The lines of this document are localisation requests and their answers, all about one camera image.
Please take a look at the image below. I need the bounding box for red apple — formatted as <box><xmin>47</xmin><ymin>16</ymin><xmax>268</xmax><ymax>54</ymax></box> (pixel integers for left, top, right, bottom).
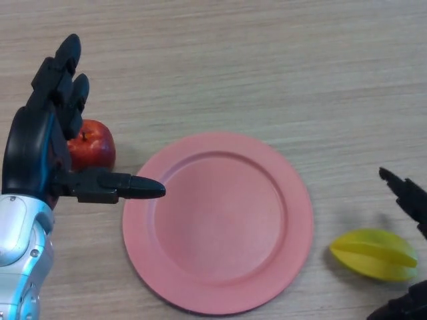
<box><xmin>66</xmin><ymin>119</ymin><xmax>117</xmax><ymax>173</ymax></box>

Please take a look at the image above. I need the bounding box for pink round plate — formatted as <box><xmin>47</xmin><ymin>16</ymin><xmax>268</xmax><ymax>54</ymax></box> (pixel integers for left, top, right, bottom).
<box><xmin>122</xmin><ymin>131</ymin><xmax>315</xmax><ymax>316</ymax></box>

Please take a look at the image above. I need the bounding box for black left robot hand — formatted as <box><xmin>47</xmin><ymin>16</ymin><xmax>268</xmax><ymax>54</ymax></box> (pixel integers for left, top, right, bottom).
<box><xmin>1</xmin><ymin>33</ymin><xmax>167</xmax><ymax>213</ymax></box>

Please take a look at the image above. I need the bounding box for yellow starfruit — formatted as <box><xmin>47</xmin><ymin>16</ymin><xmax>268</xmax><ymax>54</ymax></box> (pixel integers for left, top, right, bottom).
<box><xmin>329</xmin><ymin>228</ymin><xmax>419</xmax><ymax>283</ymax></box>

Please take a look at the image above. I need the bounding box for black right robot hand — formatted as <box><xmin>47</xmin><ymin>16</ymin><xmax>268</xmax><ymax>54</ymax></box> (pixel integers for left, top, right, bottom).
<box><xmin>366</xmin><ymin>166</ymin><xmax>427</xmax><ymax>320</ymax></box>

